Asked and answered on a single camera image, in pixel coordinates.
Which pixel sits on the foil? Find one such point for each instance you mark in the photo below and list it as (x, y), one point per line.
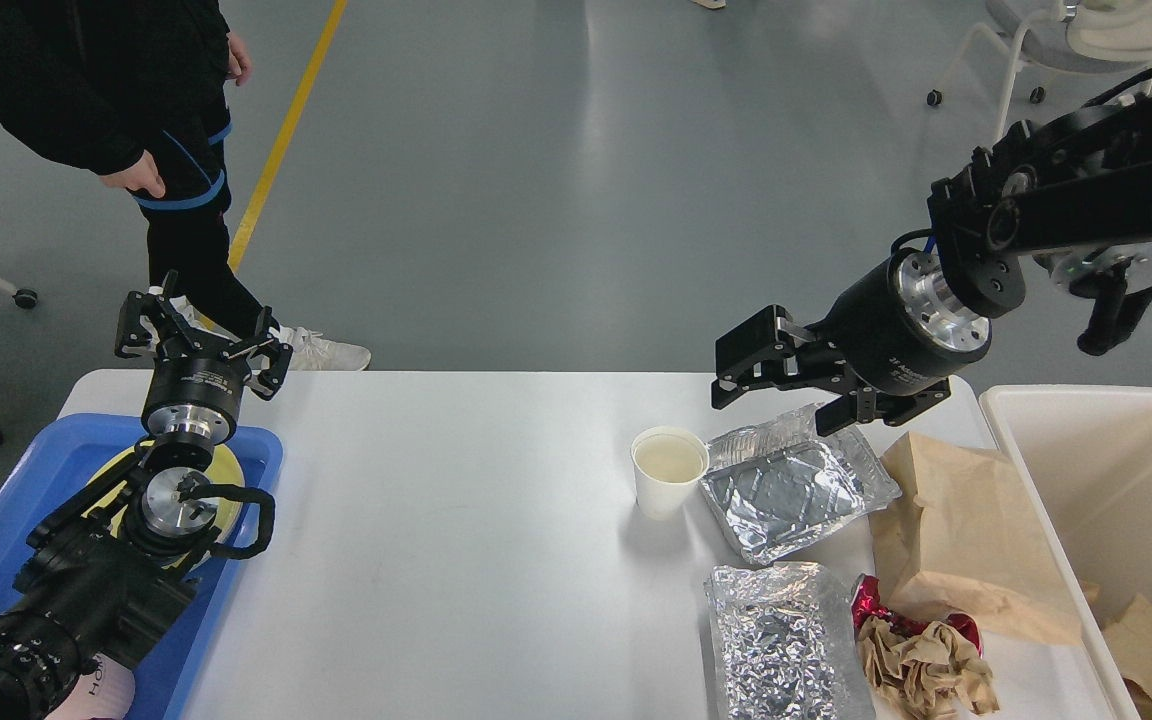
(778, 486)
(783, 644)

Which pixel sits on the person in black clothes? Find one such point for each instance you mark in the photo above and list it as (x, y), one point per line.
(133, 92)

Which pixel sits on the foil front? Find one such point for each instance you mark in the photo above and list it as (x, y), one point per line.
(783, 644)

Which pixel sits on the white plastic bin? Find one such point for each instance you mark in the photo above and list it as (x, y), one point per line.
(1087, 453)

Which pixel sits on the brown paper bag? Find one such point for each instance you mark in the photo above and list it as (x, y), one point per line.
(964, 537)

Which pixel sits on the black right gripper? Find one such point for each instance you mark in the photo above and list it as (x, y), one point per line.
(886, 348)

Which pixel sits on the white office chair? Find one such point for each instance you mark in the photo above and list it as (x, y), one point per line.
(1070, 37)

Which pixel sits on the red foil wrapper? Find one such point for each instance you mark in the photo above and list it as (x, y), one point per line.
(866, 603)

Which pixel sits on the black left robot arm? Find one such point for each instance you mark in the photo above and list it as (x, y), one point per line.
(108, 574)

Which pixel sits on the crumpled foil back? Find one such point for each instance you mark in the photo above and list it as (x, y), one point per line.
(778, 486)

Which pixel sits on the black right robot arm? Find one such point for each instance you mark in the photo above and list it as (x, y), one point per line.
(1074, 195)

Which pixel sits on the pink mug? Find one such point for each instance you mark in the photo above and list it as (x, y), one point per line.
(106, 693)

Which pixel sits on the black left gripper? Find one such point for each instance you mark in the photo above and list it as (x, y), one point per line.
(196, 394)

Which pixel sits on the blue plastic tray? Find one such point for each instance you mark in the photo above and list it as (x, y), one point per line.
(57, 464)

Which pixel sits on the white paper cup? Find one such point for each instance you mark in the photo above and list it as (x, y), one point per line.
(668, 463)

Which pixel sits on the crumpled brown paper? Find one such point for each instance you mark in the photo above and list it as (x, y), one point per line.
(926, 675)

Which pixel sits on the yellow plate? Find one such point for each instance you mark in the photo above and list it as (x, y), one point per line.
(224, 470)

